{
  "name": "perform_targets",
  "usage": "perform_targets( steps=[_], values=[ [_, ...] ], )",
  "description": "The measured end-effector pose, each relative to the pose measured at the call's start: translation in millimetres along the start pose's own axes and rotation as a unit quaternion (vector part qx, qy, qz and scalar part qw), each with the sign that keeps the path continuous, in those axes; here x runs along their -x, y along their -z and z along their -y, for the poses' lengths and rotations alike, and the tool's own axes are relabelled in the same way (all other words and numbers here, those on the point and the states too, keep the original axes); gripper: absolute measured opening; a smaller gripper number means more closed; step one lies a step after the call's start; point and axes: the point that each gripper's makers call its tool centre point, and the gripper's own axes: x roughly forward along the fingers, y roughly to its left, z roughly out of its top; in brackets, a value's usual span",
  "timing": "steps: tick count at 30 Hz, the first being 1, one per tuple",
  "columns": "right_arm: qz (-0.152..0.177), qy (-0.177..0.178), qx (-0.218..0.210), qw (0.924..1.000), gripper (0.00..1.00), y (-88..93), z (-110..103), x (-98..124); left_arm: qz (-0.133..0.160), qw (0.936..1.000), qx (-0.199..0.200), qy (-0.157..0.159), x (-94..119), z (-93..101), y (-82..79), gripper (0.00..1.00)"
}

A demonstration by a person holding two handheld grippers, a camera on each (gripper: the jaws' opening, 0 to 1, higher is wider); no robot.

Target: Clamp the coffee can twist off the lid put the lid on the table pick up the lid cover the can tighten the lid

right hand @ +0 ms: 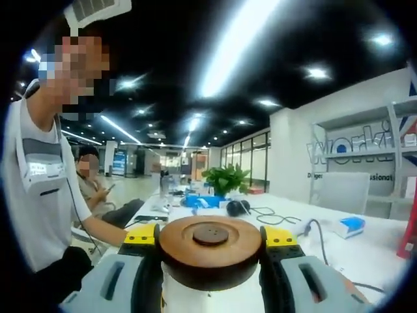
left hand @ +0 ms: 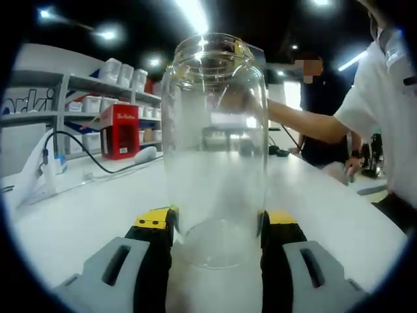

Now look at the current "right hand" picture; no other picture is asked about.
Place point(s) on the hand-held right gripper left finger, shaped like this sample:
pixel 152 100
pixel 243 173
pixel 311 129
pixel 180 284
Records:
pixel 104 287

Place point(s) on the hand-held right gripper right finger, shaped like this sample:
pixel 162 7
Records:
pixel 293 287

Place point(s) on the brown wooden lid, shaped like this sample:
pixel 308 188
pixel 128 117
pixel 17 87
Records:
pixel 211 261

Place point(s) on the person's dark trousers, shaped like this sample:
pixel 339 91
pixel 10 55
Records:
pixel 62 274

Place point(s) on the white power adapter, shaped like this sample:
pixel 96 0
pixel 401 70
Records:
pixel 306 229

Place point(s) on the white table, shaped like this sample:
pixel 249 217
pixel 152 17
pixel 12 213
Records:
pixel 358 257

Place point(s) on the black chair backrest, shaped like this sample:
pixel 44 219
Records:
pixel 123 212

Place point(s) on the black flat device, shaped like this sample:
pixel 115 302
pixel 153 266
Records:
pixel 150 217

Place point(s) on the blue white small box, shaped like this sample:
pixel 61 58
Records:
pixel 353 226

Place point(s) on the white game controller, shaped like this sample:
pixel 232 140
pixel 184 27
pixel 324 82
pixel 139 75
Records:
pixel 162 208

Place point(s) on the black headphones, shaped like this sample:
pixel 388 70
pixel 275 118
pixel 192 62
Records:
pixel 236 208

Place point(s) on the small red box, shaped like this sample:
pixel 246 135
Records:
pixel 257 190

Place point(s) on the grey chair backrest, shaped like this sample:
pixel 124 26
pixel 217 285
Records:
pixel 342 195

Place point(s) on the blue packaging pile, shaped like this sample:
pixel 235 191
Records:
pixel 190 197

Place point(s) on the red cardboard box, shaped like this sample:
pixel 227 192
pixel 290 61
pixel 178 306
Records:
pixel 405 238

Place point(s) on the blue standing banner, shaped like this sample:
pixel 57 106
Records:
pixel 119 163

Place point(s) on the green potted plant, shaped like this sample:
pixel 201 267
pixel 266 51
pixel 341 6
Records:
pixel 224 177

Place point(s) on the grey chest device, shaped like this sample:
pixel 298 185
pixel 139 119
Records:
pixel 42 150

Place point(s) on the person's neck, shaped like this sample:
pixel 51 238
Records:
pixel 47 111

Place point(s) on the grey metal shelf rack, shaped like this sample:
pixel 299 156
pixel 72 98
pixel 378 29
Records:
pixel 395 130

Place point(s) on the ceiling spot lights group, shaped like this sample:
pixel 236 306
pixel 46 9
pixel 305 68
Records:
pixel 316 73

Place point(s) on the long ceiling strip light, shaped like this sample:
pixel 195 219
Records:
pixel 234 42

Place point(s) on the white ceiling air vent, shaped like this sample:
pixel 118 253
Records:
pixel 97 8

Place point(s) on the grey wall lettering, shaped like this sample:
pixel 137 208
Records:
pixel 358 143

